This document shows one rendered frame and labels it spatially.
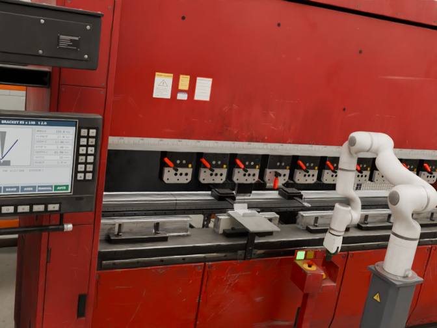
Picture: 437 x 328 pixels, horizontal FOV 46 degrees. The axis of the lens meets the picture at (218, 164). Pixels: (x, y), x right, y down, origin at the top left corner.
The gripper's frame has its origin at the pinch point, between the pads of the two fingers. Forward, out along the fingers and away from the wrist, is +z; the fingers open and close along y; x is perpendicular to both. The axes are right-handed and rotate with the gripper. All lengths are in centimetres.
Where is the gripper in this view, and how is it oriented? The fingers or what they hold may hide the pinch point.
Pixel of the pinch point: (328, 257)
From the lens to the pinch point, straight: 292.4
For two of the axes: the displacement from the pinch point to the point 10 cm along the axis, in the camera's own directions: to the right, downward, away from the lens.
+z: -1.8, 9.3, 3.3
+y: 3.4, 3.7, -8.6
